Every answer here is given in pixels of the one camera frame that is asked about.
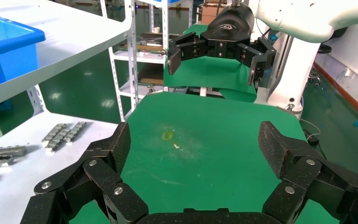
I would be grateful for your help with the white perforated storage rack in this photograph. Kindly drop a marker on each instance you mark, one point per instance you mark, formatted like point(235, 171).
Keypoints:
point(142, 57)

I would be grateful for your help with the black power adapter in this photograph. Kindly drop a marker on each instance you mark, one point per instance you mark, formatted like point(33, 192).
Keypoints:
point(311, 139)

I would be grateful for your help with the white metal shelf rack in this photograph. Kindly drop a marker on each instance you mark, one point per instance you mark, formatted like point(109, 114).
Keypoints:
point(74, 28)

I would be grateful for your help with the green cloth on spare table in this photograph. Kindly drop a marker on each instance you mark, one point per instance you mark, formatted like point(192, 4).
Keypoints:
point(210, 74)

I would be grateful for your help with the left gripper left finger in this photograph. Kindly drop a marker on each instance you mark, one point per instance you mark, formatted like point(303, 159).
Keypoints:
point(105, 176)

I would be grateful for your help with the small blue floor object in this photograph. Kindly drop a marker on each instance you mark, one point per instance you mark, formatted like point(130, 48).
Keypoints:
point(357, 124)

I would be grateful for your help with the blue plastic bin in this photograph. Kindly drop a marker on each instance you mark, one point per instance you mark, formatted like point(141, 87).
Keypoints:
point(9, 58)

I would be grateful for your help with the white robot torso column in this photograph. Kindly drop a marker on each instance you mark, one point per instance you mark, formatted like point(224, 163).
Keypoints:
point(293, 71)

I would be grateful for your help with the black office stool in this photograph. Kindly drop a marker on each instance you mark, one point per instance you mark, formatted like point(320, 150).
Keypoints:
point(324, 48)

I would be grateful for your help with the brown cardboard box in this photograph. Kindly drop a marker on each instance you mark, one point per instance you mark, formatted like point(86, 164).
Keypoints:
point(210, 14)

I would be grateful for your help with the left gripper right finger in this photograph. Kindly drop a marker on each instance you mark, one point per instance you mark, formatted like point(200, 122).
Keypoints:
point(299, 173)

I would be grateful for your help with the metal parts pile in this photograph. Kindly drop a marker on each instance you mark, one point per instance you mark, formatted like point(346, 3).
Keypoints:
point(148, 43)

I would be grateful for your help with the white wall socket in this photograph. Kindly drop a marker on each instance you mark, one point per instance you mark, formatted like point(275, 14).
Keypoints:
point(348, 72)

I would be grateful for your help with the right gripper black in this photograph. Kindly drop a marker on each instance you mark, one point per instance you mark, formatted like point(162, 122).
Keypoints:
point(228, 31)

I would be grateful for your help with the white paper cup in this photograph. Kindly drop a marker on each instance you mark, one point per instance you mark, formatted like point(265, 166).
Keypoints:
point(156, 30)

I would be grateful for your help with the wooden board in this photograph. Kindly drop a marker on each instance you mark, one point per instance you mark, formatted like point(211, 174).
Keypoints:
point(152, 75)

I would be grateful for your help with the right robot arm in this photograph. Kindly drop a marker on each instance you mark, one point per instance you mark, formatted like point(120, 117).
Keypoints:
point(305, 18)

